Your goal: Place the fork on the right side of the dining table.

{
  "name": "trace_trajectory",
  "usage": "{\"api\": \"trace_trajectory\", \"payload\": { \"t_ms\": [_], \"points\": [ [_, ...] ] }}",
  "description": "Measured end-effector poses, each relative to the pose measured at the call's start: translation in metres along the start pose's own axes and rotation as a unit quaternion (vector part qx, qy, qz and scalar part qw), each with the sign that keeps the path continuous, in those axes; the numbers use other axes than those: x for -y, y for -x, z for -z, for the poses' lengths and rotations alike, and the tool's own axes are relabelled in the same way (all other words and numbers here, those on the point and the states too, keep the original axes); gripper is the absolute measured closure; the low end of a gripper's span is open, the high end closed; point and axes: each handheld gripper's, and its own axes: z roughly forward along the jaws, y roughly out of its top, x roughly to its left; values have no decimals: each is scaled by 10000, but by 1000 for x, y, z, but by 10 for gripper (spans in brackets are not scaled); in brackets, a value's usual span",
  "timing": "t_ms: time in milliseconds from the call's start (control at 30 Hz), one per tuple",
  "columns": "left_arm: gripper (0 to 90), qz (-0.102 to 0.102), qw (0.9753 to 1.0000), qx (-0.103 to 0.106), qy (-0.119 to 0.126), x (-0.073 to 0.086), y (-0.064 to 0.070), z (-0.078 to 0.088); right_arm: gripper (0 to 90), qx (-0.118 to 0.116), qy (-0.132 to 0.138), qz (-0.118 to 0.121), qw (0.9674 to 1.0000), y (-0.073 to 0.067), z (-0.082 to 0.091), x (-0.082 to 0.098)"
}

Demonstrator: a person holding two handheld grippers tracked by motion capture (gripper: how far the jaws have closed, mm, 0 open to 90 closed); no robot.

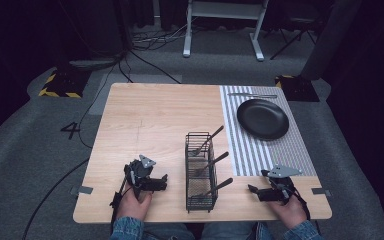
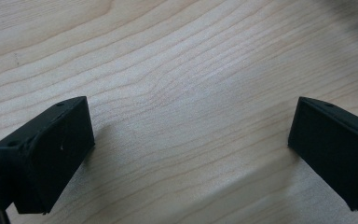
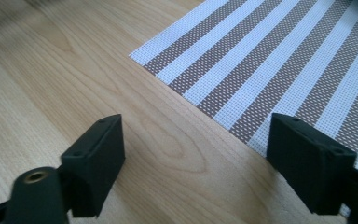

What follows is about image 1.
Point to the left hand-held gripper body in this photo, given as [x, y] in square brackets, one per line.
[140, 173]

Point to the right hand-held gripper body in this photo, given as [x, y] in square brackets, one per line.
[280, 186]

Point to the person's right hand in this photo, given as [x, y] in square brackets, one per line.
[291, 213]

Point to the person's left hand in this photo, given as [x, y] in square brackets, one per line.
[131, 206]

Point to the grey striped placemat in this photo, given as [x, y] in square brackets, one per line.
[243, 153]

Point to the grey tape strip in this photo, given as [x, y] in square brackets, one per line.
[321, 191]
[81, 190]

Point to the person's legs in jeans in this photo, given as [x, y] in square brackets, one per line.
[226, 231]

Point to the black plate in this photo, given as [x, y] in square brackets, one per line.
[262, 119]

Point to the silver table knife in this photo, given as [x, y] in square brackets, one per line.
[253, 95]

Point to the black-yellow striped stand base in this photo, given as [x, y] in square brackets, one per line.
[63, 87]
[298, 89]

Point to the black tripod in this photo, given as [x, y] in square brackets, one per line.
[293, 40]

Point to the grey post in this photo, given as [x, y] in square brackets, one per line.
[330, 40]

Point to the white metal stand frame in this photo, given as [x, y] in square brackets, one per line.
[225, 10]

